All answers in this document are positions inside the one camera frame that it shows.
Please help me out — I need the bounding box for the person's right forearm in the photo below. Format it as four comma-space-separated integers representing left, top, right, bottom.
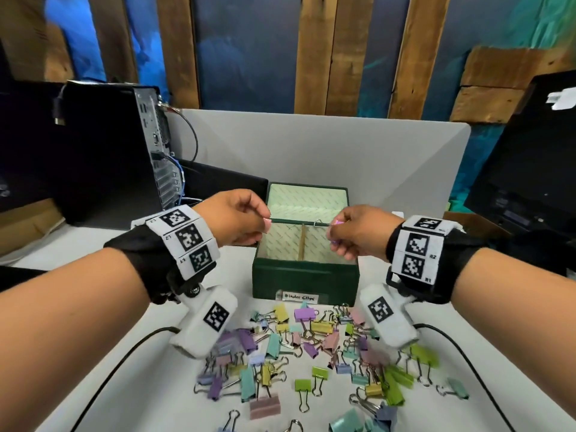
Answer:
450, 247, 576, 416

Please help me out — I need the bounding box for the black flat pad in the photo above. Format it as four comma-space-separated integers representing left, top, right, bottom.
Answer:
179, 160, 269, 208

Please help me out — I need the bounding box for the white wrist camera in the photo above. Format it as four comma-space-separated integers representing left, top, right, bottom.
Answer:
357, 283, 420, 350
169, 285, 239, 359

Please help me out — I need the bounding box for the wooden block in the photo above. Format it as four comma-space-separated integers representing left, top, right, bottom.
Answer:
449, 46, 556, 125

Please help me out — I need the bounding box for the black computer tower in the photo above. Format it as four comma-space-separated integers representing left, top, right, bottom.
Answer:
54, 81, 187, 231

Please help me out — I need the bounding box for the grey desk partition panel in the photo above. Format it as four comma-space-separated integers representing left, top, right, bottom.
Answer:
166, 108, 472, 221

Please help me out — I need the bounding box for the pile of pastel binder clips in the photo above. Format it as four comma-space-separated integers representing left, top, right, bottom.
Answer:
193, 301, 471, 432

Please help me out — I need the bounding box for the white tag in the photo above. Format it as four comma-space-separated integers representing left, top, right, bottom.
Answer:
546, 86, 576, 111

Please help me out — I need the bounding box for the black looping cable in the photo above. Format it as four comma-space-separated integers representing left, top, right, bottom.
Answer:
157, 95, 200, 163

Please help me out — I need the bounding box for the person's left hand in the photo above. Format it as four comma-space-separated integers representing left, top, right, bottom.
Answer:
196, 189, 273, 248

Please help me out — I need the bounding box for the white marker wristband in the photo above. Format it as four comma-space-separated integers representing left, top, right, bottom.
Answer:
145, 205, 221, 282
388, 215, 456, 289

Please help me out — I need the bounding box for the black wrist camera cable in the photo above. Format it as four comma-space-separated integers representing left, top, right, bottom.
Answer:
69, 326, 182, 432
413, 323, 516, 432

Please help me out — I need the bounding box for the black wrist strap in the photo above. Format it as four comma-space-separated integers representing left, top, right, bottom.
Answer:
385, 222, 489, 305
103, 224, 201, 306

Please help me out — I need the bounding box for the person's left forearm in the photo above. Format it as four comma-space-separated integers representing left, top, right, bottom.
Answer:
0, 247, 151, 432

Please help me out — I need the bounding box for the black computer monitor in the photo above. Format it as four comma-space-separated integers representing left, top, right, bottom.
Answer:
463, 69, 576, 236

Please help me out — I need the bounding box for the brown cardboard box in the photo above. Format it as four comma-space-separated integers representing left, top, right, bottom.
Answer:
0, 197, 68, 257

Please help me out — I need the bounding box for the black screen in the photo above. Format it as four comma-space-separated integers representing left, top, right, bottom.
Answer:
0, 42, 66, 214

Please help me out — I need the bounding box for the person's right hand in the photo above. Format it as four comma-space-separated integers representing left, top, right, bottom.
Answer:
328, 204, 404, 262

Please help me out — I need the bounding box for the white handwritten label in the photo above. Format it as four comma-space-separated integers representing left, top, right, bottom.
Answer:
275, 290, 320, 305

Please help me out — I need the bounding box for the brown cardboard piece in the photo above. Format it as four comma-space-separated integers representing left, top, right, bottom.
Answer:
442, 210, 514, 241

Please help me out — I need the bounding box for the green storage box with lid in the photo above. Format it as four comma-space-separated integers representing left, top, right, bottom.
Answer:
251, 182, 361, 305

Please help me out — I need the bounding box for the blue network cable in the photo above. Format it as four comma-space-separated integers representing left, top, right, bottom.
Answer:
164, 152, 203, 205

